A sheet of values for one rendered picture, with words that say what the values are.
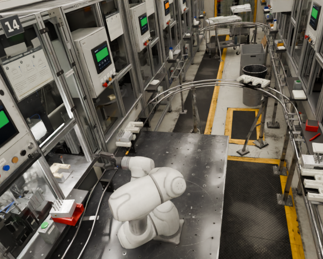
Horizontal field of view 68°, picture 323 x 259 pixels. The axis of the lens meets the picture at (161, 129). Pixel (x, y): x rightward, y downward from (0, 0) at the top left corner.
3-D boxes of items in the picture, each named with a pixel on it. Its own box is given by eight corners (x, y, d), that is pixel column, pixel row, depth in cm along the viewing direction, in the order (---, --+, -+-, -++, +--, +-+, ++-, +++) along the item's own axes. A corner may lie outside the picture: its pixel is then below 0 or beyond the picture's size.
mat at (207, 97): (209, 140, 347) (209, 140, 347) (170, 137, 365) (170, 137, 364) (229, 34, 801) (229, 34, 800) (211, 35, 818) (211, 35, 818)
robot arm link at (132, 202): (157, 238, 155) (125, 256, 148) (146, 215, 162) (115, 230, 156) (167, 200, 91) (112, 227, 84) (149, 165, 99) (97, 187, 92)
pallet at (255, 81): (236, 85, 307) (236, 77, 302) (242, 81, 314) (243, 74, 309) (263, 92, 283) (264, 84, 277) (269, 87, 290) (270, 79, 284)
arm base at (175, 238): (185, 216, 171) (185, 210, 168) (179, 245, 154) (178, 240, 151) (161, 211, 176) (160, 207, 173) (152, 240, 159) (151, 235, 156)
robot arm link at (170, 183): (170, 160, 112) (144, 171, 108) (187, 165, 95) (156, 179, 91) (179, 185, 113) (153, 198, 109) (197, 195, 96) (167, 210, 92)
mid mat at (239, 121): (265, 146, 322) (265, 145, 322) (223, 143, 339) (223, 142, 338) (261, 108, 400) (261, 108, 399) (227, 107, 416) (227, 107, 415)
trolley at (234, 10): (251, 42, 697) (254, 5, 643) (231, 44, 708) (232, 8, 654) (247, 35, 766) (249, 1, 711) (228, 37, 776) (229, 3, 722)
